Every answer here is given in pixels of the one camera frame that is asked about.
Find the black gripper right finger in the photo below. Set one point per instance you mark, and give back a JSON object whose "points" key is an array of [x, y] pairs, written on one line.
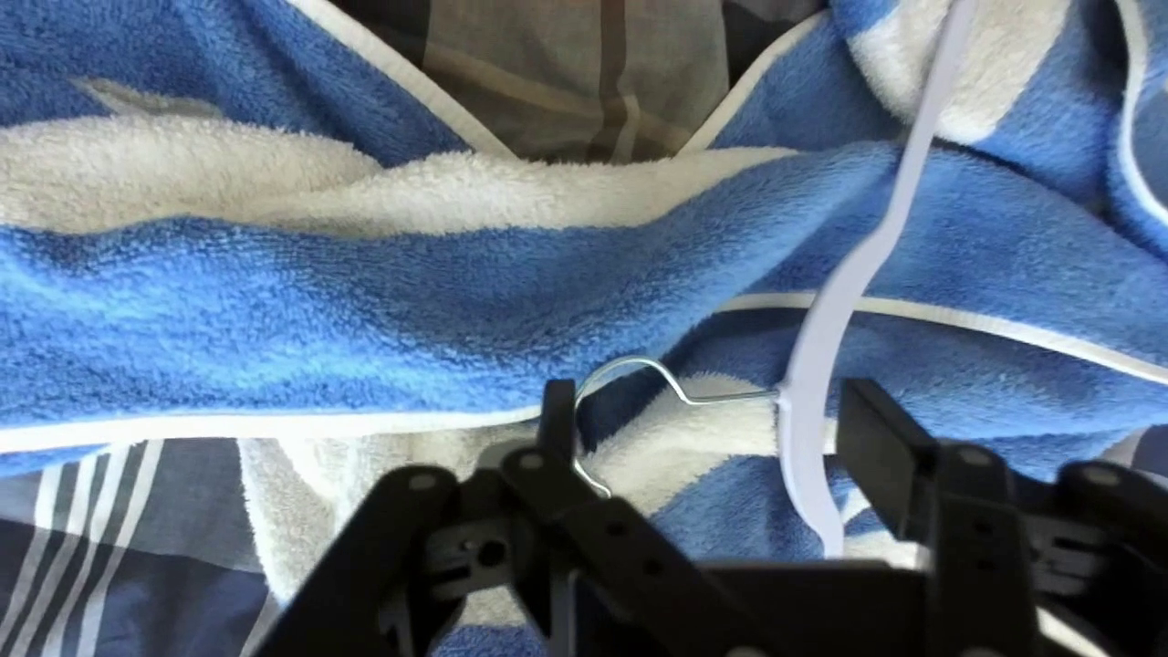
{"points": [[1033, 570]]}

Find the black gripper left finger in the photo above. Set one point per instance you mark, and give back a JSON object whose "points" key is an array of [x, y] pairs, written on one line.
{"points": [[487, 570]]}

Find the blue white striped towel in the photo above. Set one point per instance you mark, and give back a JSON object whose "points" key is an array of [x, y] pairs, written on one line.
{"points": [[366, 303]]}

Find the white plastic clothes hanger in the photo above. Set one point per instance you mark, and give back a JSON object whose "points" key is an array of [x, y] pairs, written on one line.
{"points": [[825, 328]]}

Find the blue plaid bed comforter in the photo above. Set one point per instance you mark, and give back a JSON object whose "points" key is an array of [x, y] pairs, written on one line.
{"points": [[549, 73]]}

